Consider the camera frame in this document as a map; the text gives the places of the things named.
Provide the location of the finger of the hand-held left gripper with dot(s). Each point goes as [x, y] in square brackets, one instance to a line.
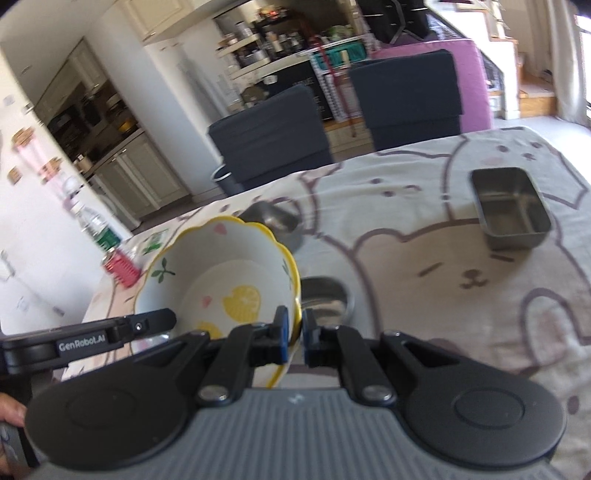
[147, 325]

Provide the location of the dark fabric chair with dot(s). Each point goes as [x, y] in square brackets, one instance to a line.
[406, 97]
[272, 138]

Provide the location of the grey trash bin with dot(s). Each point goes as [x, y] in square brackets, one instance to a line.
[224, 180]

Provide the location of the rectangular steel tray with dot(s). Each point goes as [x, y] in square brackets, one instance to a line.
[512, 217]

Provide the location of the person's left hand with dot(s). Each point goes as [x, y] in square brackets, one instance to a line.
[11, 410]

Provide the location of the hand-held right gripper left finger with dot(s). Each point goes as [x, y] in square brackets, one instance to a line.
[282, 337]

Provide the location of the storage rack with bottles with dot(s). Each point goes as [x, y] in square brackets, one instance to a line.
[272, 39]

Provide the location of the bear printed tablecloth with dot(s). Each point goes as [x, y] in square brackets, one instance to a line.
[415, 277]

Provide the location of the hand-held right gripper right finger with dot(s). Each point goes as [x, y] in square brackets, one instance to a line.
[308, 344]

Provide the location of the red drink can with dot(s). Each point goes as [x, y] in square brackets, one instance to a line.
[122, 270]

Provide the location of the cream upper cabinet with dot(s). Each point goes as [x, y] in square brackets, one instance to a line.
[157, 16]

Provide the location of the square steel container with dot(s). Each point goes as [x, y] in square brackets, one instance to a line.
[277, 221]

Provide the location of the floral bowl with yellow rim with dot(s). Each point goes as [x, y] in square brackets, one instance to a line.
[221, 258]

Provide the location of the clear water bottle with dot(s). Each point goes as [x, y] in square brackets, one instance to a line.
[94, 226]

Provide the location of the pink cushion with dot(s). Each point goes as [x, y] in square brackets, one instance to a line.
[475, 83]

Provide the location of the oval steel bowl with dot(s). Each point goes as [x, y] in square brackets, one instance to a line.
[330, 300]

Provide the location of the teal sign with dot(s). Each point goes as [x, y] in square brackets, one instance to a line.
[337, 53]

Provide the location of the grey lower kitchen cabinet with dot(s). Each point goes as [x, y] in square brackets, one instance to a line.
[143, 180]

